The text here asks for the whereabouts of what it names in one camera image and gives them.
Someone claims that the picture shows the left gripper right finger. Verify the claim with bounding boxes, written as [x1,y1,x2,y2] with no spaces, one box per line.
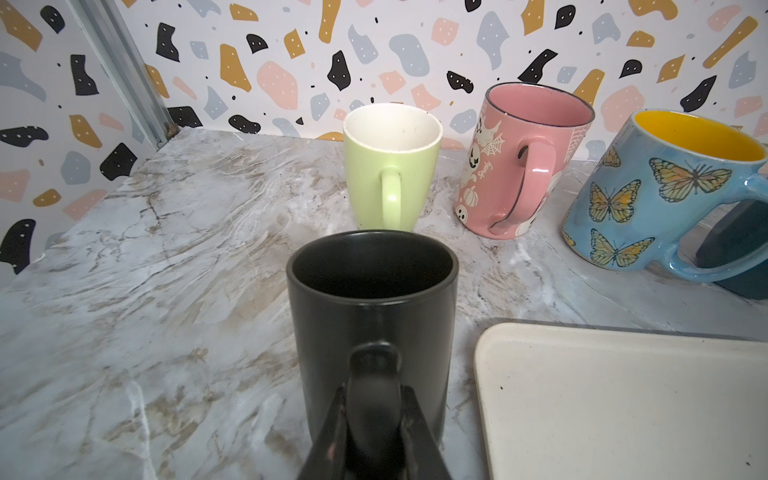
[399,386,451,480]

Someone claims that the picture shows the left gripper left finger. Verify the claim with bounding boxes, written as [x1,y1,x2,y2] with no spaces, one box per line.
[297,385,348,480]

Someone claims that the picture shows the black mug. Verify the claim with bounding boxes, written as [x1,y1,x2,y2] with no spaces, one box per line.
[286,230,459,479]

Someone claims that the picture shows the light green mug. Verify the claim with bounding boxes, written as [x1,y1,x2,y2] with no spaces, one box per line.
[343,103,443,231]

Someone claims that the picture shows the pink mug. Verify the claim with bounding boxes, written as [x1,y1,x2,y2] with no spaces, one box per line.
[454,82,595,240]

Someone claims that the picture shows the light blue mug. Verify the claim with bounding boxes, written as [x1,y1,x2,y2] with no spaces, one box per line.
[560,110,767,283]

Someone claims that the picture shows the dark green mug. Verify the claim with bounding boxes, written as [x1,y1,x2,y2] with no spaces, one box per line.
[695,201,768,300]

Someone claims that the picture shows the beige serving tray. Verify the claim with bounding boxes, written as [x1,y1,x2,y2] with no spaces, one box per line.
[474,323,767,479]

